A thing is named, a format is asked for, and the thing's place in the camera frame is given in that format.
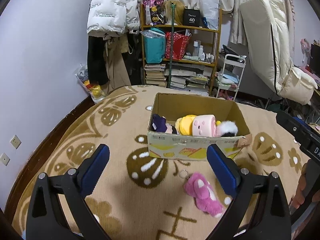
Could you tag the pink plush bear keychain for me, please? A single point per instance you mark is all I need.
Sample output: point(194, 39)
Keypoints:
point(198, 187)

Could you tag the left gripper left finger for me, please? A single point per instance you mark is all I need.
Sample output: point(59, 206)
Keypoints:
point(46, 218)

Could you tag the green pole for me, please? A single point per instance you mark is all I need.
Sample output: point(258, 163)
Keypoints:
point(173, 6)

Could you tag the white rolling cart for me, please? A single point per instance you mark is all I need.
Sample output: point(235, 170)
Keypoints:
point(228, 79)

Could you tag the beige trench coat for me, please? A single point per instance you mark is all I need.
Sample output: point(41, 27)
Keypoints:
point(115, 66)

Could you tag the purple haired plush doll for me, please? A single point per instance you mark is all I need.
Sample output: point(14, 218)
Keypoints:
point(159, 124)

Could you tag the stack of books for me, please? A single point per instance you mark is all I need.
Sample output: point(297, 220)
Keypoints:
point(154, 74)

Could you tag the person's right hand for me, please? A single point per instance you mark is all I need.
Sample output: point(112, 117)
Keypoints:
point(298, 198)

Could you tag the cream recliner chair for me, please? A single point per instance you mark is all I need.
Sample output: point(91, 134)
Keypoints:
point(268, 43)

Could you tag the teal bag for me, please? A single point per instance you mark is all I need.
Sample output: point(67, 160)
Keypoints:
point(154, 45)

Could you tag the open cardboard box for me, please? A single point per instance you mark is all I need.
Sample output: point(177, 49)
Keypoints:
point(177, 146)

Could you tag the white puffer jacket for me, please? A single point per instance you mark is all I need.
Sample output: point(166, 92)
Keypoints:
point(112, 18)

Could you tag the yellow plush bear toy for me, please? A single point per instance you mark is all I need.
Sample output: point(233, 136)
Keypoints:
point(183, 125)

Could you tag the white fluffy plush toy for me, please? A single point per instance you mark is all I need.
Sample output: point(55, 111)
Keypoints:
point(226, 129)

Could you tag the white plastic bag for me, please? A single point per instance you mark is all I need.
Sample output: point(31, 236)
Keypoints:
point(210, 13)

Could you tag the wooden bookshelf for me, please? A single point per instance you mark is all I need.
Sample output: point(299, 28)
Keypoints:
point(214, 46)

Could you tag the beige patterned blanket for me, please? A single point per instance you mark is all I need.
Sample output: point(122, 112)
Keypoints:
point(140, 193)

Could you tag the black box marked 40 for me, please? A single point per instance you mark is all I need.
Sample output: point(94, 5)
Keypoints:
point(191, 17)

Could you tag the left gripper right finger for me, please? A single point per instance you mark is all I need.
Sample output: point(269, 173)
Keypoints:
point(259, 208)

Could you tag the pink swiss roll plush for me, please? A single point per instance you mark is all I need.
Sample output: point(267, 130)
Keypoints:
point(204, 126)

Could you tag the red patterned bag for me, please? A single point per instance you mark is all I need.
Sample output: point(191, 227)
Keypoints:
point(180, 44)

